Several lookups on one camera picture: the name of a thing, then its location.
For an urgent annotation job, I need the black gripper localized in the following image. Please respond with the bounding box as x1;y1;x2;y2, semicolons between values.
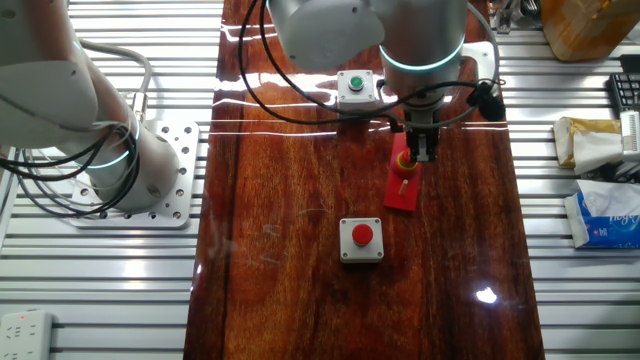
402;105;444;164

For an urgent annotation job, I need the red Hanoi base with pegs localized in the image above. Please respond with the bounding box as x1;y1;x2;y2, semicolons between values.
383;132;424;213

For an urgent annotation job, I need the gold foil packet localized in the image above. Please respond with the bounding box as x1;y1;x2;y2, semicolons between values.
552;116;624;169

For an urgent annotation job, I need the white crumpled paper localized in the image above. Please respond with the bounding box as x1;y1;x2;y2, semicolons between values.
571;129;625;176

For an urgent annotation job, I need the glossy wooden board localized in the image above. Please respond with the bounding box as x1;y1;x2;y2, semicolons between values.
182;0;546;360

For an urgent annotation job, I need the blue tissue pack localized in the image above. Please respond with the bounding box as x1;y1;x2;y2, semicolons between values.
563;178;640;250

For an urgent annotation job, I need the brown cardboard box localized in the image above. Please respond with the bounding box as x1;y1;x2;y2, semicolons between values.
539;0;640;63

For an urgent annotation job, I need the black keyboard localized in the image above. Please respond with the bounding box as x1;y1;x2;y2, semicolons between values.
607;72;640;120

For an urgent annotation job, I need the white power strip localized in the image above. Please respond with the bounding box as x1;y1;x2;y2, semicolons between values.
0;308;55;360

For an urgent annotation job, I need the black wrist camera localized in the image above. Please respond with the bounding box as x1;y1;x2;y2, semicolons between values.
465;81;507;123

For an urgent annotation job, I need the green button switch box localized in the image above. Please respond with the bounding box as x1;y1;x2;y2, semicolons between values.
336;69;379;113

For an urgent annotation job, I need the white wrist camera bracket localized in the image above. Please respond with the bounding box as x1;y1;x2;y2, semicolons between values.
459;41;500;86

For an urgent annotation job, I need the red button switch box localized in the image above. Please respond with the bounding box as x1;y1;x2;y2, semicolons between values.
338;217;385;265

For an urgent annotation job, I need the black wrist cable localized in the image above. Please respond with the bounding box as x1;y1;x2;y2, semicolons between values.
236;0;411;132
258;0;501;126

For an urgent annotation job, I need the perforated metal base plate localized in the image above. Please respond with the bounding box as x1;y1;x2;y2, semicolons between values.
67;119;202;231

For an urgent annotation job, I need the grey cable with metal connector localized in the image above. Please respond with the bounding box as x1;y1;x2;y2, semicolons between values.
79;38;154;124

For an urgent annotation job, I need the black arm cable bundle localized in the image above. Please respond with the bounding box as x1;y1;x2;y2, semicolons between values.
0;122;143;219

